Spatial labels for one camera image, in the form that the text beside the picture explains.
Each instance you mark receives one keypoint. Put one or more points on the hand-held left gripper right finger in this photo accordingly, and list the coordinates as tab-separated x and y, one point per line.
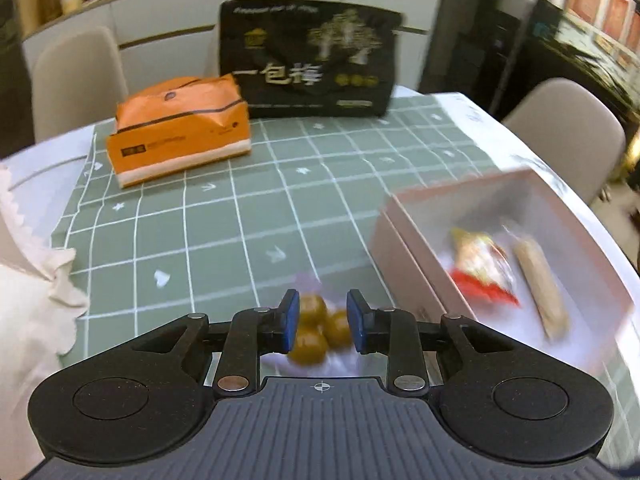
356	322

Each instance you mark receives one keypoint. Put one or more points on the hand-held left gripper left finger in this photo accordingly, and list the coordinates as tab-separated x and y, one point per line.
291	322

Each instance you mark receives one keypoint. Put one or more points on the clear packet of green plums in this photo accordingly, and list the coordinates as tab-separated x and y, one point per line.
320	332

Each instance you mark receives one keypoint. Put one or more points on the red yellow snack packet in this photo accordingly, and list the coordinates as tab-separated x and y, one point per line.
482	265

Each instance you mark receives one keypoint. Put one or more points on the pink cardboard box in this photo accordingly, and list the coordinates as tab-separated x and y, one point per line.
440	210

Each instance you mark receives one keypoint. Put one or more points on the beige stick snack packet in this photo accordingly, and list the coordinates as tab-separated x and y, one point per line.
542	290

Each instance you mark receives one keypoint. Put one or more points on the green grid tablecloth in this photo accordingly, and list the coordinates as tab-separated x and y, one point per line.
225	220

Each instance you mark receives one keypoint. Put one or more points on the orange tissue pack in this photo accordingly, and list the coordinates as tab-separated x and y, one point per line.
175	130

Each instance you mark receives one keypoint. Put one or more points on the cream scalloped cloth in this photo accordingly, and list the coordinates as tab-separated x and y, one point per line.
30	310

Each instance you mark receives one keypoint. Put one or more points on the large black snack bag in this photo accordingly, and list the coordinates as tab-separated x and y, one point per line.
300	60

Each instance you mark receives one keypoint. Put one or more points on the beige chair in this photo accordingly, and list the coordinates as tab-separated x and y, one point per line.
565	130
75	85

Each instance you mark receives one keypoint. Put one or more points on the white curved cabinet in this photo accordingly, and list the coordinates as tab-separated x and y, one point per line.
165	15

